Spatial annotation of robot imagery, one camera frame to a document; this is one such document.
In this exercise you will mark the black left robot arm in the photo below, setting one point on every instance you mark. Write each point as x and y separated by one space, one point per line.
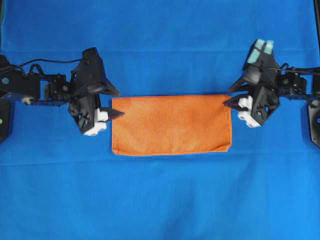
35 88

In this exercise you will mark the black table frame rail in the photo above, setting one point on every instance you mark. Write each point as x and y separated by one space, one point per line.
316 5

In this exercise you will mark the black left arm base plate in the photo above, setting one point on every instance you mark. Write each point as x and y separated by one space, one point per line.
5 117

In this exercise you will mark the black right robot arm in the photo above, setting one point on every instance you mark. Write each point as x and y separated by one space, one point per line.
291 85

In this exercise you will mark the orange towel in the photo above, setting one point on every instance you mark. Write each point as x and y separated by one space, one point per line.
172 125

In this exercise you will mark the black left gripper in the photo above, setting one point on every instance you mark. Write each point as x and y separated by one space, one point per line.
89 117

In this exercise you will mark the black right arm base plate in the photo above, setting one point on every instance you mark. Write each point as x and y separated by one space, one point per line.
314 120

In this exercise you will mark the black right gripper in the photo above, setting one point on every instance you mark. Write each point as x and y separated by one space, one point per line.
254 109

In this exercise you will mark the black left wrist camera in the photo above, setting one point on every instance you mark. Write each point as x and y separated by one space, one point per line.
89 77

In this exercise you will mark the blue table cloth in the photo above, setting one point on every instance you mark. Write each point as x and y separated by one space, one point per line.
57 184

